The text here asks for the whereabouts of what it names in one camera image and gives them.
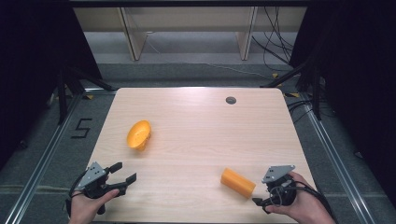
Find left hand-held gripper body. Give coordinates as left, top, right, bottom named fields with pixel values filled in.
left=76, top=161, right=128, bottom=216

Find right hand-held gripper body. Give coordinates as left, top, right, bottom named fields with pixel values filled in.
left=261, top=164, right=298, bottom=207

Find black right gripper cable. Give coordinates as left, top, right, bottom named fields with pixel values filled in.
left=269, top=181, right=337, bottom=222

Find black floor cables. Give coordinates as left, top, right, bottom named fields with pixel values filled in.
left=287, top=98, right=315, bottom=124

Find orange plastic cup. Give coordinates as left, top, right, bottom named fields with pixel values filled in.
left=220, top=167, right=257, bottom=199

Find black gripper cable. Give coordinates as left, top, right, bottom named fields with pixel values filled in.
left=269, top=181, right=337, bottom=222
left=64, top=169, right=90, bottom=218

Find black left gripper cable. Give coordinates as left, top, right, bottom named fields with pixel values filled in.
left=64, top=169, right=90, bottom=218

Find black hanging cables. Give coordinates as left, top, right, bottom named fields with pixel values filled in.
left=251, top=6, right=297, bottom=73

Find person's right hand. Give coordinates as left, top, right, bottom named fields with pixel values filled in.
left=265, top=171, right=336, bottom=224

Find light wooden shelf unit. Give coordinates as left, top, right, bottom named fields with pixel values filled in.
left=73, top=6, right=308, bottom=63

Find dark curtain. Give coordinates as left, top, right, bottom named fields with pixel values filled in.
left=0, top=0, right=103, bottom=171
left=289, top=0, right=396, bottom=208

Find person's left hand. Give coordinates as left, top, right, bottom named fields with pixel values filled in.
left=68, top=189, right=120, bottom=224

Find aluminium floor rail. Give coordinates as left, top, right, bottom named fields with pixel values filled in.
left=299, top=92, right=396, bottom=224
left=3, top=88, right=120, bottom=224

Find orange plastic bowl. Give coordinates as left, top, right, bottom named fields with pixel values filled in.
left=126, top=119, right=152, bottom=152

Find black metal stand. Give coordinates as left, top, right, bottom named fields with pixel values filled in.
left=259, top=58, right=325, bottom=121
left=55, top=65, right=117, bottom=126

